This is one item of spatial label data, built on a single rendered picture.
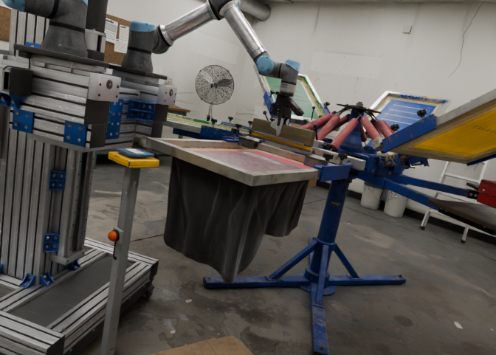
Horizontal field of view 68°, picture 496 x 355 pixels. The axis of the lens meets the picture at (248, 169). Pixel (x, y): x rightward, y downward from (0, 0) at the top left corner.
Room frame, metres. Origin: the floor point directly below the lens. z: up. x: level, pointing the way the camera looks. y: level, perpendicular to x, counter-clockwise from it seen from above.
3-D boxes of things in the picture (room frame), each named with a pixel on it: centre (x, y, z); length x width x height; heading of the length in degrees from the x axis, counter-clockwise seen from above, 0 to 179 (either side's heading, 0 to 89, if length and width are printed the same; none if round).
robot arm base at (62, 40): (1.36, 0.73, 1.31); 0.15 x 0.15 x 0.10
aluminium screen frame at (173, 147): (1.68, -0.02, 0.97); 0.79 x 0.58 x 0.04; 144
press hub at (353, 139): (2.53, -0.65, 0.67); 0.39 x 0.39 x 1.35
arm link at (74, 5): (1.36, 0.74, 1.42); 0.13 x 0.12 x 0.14; 142
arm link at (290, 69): (1.84, -0.11, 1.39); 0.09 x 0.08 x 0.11; 79
